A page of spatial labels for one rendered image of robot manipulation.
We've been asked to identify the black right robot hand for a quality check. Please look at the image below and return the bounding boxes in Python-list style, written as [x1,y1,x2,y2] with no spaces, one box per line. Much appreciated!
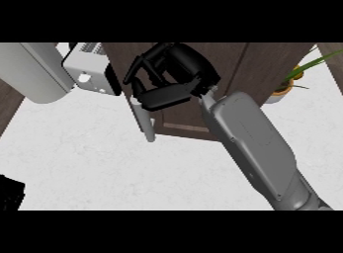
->
[122,42,222,112]

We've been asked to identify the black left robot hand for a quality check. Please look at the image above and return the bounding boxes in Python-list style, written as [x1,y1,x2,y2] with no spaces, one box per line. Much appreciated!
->
[0,172,27,211]

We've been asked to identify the brown wooden cabinet door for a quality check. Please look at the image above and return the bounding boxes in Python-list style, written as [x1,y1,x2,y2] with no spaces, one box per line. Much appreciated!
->
[101,42,252,142]

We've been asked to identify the brown wooden cabinet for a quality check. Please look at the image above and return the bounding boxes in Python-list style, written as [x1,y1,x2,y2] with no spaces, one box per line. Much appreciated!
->
[225,42,317,109]

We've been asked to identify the white boxy appliance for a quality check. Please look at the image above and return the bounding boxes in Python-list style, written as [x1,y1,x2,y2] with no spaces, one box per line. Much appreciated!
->
[60,42,125,97]

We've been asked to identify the green potted plant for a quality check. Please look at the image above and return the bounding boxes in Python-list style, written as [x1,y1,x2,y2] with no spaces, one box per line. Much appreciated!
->
[264,45,343,105]

